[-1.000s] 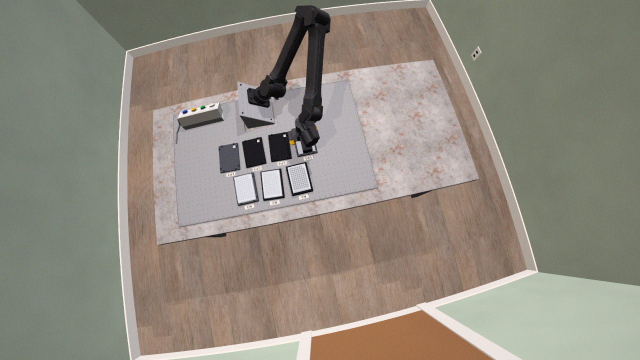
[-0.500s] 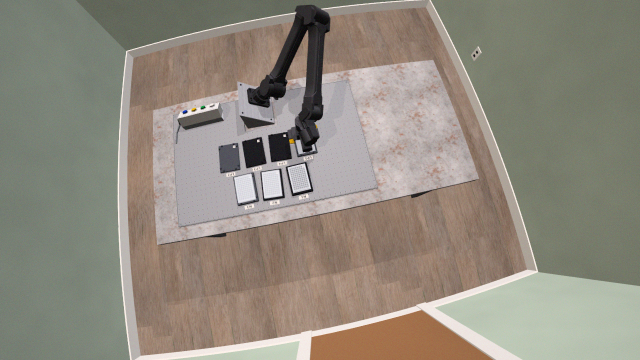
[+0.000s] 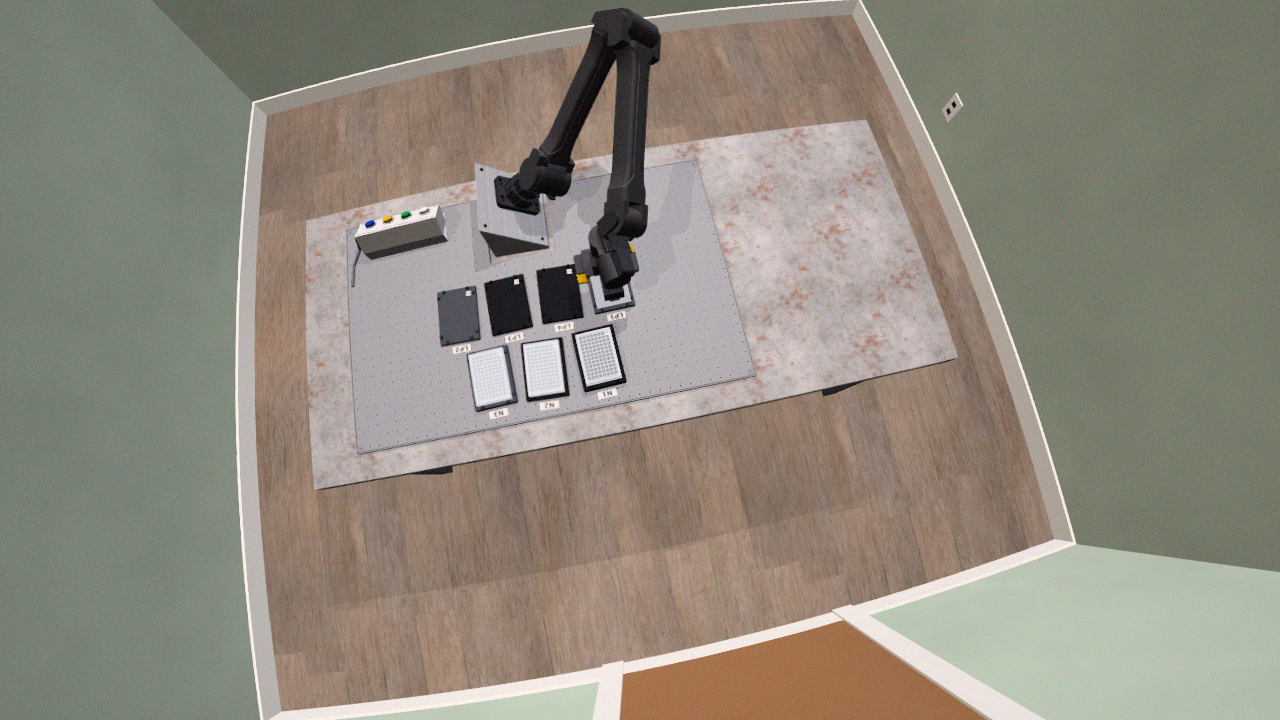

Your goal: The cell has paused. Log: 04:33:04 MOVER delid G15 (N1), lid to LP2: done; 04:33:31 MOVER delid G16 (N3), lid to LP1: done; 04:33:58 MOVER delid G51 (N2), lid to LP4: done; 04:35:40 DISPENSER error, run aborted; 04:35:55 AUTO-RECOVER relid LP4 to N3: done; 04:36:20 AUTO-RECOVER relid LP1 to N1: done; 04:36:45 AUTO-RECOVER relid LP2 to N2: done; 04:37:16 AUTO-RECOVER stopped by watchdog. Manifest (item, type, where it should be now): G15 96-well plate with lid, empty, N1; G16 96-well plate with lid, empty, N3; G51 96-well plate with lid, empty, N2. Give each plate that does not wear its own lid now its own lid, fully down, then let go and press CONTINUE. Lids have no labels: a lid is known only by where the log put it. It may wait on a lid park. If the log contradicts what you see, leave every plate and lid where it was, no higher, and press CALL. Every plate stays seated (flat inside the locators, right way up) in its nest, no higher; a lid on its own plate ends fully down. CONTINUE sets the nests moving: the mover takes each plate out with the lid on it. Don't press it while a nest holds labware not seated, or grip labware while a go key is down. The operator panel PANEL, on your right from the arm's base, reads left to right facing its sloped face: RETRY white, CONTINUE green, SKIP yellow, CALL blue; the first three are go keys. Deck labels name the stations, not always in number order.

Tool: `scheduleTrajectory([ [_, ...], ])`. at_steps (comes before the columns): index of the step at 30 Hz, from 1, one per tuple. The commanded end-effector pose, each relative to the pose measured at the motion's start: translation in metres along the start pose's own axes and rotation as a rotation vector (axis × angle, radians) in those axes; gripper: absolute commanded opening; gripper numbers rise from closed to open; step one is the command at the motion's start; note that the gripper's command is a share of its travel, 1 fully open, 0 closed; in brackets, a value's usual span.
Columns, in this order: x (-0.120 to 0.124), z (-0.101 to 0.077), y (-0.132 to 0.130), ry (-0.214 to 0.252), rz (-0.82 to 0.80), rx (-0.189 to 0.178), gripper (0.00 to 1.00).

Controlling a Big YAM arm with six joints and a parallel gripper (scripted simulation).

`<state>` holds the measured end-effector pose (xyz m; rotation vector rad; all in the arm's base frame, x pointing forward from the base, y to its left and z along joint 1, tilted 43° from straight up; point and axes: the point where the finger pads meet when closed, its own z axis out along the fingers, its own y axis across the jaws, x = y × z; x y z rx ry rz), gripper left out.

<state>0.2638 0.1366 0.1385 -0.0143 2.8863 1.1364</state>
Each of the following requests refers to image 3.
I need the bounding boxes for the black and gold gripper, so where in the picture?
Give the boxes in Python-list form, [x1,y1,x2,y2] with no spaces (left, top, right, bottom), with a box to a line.
[573,245,639,284]

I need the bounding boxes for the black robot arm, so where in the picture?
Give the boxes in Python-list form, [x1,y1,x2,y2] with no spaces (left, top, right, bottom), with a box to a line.
[494,8,660,302]

